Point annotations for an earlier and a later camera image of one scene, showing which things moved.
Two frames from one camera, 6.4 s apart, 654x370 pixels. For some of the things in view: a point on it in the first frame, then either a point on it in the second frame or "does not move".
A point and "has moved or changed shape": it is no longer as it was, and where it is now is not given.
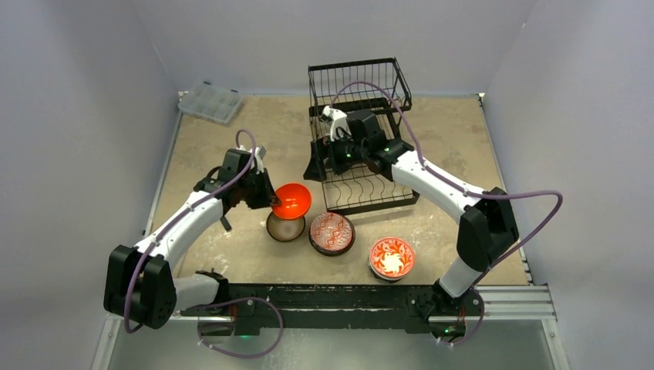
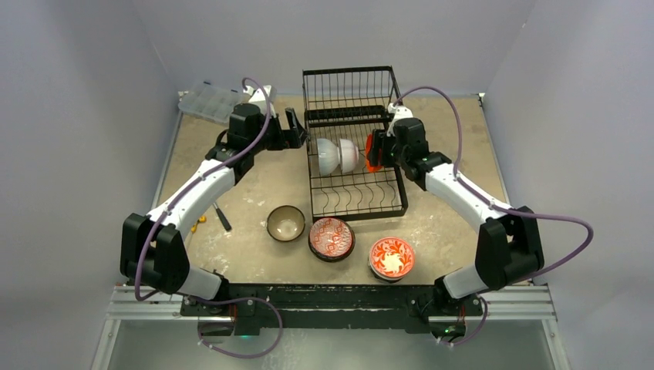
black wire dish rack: (377, 85) has moved or changed shape
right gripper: (323, 157) → (381, 149)
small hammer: (225, 223) does not move
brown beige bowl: (284, 230) does not move
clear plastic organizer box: (211, 101) does not move
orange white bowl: (295, 201) has moved or changed shape
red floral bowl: (391, 258) does not move
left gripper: (268, 197) → (291, 139)
